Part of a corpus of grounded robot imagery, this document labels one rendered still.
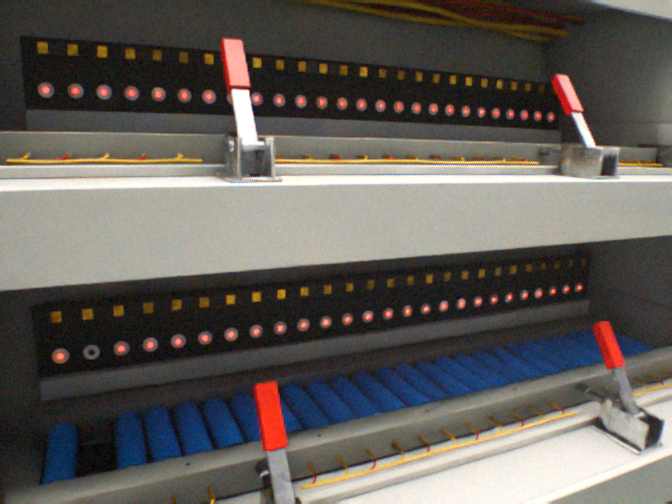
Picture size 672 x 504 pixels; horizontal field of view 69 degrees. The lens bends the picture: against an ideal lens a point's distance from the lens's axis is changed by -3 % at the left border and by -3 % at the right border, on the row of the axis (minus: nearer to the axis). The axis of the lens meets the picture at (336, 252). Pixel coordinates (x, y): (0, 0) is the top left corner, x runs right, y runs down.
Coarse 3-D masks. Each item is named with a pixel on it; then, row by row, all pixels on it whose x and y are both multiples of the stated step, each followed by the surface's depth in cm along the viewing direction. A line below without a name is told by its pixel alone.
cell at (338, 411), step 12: (312, 384) 40; (324, 384) 40; (312, 396) 39; (324, 396) 38; (336, 396) 38; (324, 408) 37; (336, 408) 36; (348, 408) 37; (336, 420) 36; (348, 420) 35
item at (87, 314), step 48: (240, 288) 40; (288, 288) 41; (336, 288) 43; (384, 288) 45; (432, 288) 48; (480, 288) 50; (528, 288) 53; (48, 336) 35; (96, 336) 36; (144, 336) 38; (192, 336) 39; (240, 336) 41; (288, 336) 43
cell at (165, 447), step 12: (156, 408) 36; (144, 420) 35; (156, 420) 34; (168, 420) 34; (156, 432) 33; (168, 432) 33; (156, 444) 32; (168, 444) 31; (156, 456) 31; (168, 456) 30; (180, 456) 31
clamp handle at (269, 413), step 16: (256, 384) 27; (272, 384) 28; (256, 400) 27; (272, 400) 27; (272, 416) 27; (272, 432) 27; (272, 448) 26; (272, 464) 26; (272, 480) 26; (288, 480) 26; (288, 496) 26
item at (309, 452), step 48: (528, 384) 40; (576, 384) 41; (336, 432) 33; (384, 432) 33; (432, 432) 35; (96, 480) 27; (144, 480) 27; (192, 480) 28; (240, 480) 30; (336, 480) 30
